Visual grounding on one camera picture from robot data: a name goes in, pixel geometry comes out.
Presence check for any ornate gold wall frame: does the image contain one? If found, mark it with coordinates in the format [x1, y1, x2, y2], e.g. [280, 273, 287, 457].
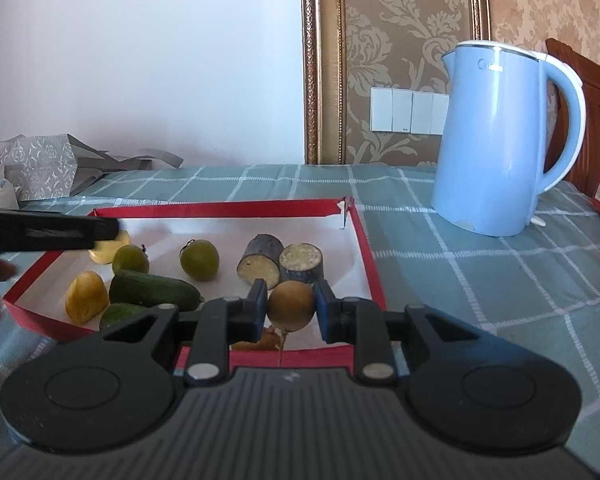
[300, 0, 491, 166]

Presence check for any green cucumber piece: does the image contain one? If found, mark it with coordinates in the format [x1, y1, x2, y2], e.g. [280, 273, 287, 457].
[108, 269, 204, 312]
[98, 302, 152, 332]

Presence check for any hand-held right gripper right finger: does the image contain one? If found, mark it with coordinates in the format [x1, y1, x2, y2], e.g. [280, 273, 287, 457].
[315, 280, 483, 387]

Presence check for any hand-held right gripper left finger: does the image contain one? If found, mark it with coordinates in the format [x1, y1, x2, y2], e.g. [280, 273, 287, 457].
[102, 280, 268, 387]

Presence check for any white wall switch panel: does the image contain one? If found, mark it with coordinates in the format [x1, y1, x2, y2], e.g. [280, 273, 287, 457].
[370, 86, 450, 136]

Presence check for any yellow mango piece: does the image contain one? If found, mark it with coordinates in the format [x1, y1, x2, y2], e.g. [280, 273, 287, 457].
[64, 270, 110, 325]
[89, 230, 132, 265]

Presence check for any shallow red cardboard box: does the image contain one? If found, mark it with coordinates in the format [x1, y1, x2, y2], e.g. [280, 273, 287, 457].
[2, 196, 387, 376]

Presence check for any green mandarin orange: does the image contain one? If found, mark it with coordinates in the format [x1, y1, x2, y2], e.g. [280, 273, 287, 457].
[112, 244, 150, 276]
[180, 239, 220, 282]

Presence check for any dark sugarcane piece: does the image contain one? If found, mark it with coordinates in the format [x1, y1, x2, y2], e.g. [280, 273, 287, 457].
[237, 233, 285, 289]
[278, 242, 325, 287]

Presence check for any grey patterned gift bag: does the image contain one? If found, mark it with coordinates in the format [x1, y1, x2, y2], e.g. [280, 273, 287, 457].
[0, 133, 185, 202]

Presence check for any light blue electric kettle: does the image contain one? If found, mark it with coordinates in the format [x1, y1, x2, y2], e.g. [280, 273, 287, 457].
[431, 40, 587, 237]

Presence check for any brown longan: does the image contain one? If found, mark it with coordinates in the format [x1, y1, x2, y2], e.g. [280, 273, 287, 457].
[267, 280, 316, 332]
[231, 326, 284, 352]

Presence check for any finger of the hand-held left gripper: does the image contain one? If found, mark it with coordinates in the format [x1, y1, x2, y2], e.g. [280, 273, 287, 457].
[0, 208, 120, 254]

